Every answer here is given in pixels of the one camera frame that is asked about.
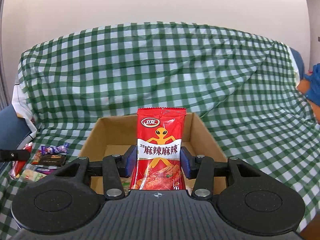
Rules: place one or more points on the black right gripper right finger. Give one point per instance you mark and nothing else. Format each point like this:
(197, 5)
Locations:
(201, 169)

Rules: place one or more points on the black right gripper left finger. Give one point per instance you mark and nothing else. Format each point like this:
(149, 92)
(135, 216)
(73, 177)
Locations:
(115, 167)

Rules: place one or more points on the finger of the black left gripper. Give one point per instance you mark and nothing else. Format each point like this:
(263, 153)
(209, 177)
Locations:
(14, 155)

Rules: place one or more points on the red spicy strip snack packet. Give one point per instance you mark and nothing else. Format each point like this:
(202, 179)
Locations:
(159, 141)

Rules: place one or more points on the dark brown chocolate bar packet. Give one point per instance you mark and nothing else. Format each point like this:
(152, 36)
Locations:
(52, 160)

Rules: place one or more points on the purple cow candy packet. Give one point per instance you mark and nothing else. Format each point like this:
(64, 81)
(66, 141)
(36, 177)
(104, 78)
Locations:
(62, 149)

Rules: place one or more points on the red plain snack packet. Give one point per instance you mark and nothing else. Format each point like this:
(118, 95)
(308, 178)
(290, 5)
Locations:
(18, 165)

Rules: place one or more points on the brown cardboard box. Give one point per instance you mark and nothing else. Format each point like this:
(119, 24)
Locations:
(115, 134)

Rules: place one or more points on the small red candy packet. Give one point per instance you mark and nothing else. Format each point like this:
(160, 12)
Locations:
(36, 158)

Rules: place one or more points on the green label pastry packet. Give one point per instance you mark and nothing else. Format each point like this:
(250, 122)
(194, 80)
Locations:
(31, 175)

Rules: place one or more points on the silver purple pouch packet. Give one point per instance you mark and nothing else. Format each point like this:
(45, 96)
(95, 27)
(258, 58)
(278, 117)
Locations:
(42, 169)

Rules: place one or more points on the white grey pillow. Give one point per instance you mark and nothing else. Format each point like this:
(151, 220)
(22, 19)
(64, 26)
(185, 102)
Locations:
(23, 111)

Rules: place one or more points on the blue jacket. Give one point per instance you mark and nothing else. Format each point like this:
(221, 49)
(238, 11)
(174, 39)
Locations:
(313, 94)

